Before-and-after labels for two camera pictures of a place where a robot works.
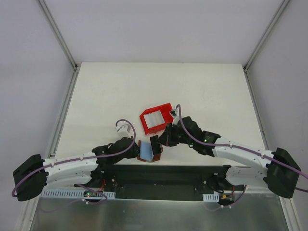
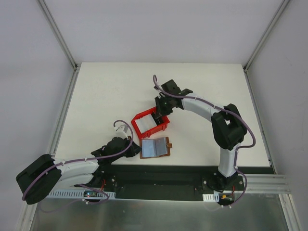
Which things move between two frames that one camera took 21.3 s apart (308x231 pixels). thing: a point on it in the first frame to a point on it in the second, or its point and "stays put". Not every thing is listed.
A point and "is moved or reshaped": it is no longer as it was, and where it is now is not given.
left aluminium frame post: (47, 12) stays put
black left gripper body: (135, 149) stays put
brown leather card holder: (156, 157) is moved or reshaped
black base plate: (162, 181) stays put
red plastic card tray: (165, 109) is moved or reshaped
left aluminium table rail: (64, 111) stays put
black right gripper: (169, 134) to (160, 112)
